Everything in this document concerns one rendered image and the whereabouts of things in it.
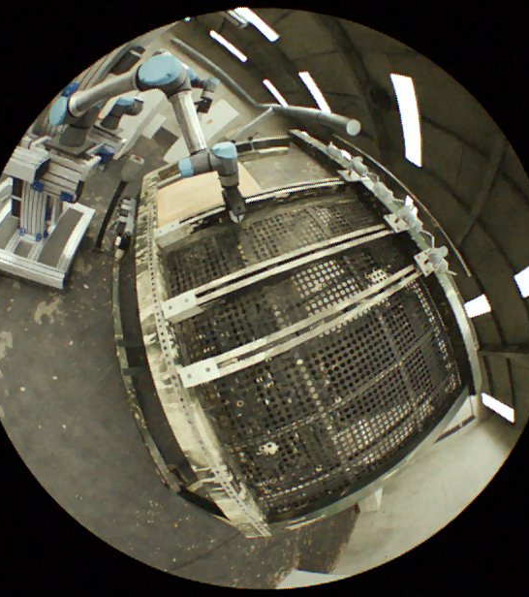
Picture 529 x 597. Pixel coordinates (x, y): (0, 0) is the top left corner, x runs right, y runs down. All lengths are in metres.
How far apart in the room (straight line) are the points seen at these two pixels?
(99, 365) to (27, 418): 0.73
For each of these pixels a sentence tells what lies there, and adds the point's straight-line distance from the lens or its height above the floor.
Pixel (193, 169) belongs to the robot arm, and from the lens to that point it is 0.64.
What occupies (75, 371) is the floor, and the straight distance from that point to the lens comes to 1.46.
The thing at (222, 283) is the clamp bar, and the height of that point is 1.11.
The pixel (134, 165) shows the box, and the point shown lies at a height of 0.90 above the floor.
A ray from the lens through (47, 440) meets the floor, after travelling 1.50.
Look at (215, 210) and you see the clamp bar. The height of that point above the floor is 1.17.
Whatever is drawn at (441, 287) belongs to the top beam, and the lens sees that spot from 0.97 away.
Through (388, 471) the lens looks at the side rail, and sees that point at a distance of 0.88.
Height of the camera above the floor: 1.43
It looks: 25 degrees down
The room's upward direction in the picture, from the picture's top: 57 degrees clockwise
